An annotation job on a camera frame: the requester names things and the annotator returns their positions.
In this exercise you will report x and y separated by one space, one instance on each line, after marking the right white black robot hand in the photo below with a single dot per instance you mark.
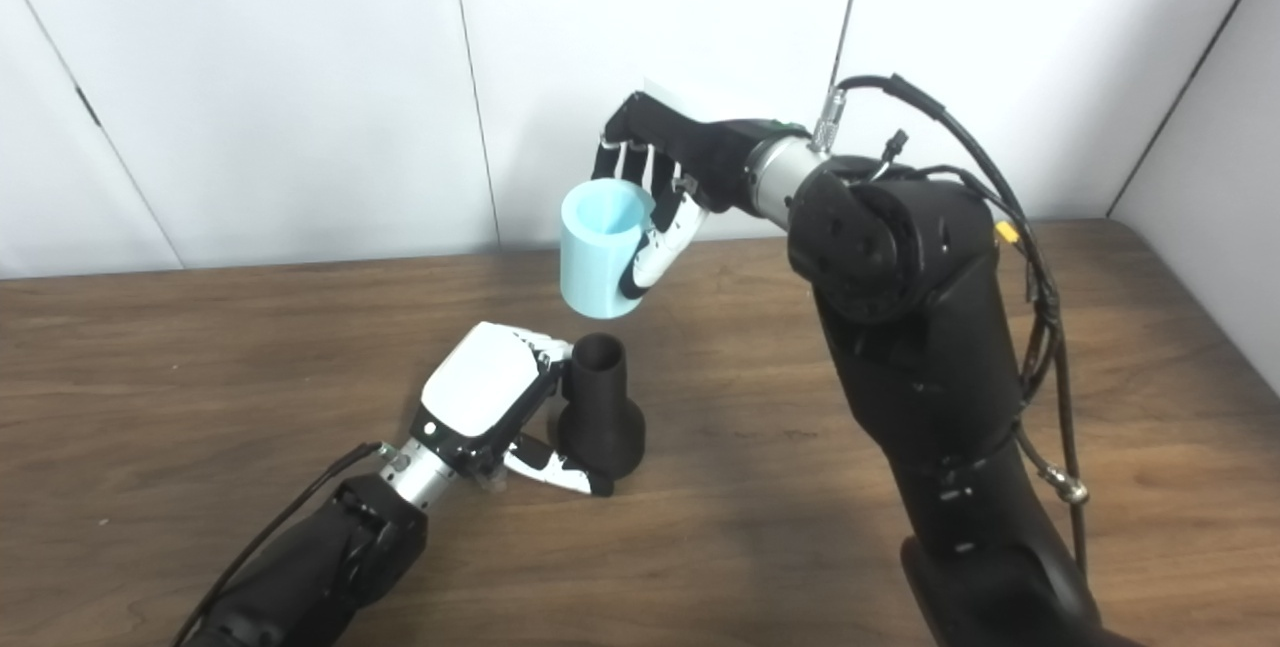
690 152

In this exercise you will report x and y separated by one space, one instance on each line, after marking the black wall panel hinge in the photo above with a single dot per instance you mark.
88 105

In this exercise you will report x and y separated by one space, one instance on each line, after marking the black flared nozzle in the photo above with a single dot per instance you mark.
600 427

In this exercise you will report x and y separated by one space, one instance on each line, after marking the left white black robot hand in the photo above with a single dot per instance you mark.
480 382

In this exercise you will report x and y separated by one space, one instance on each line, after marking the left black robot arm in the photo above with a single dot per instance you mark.
310 567

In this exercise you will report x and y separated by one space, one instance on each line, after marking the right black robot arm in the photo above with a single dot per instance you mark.
920 357

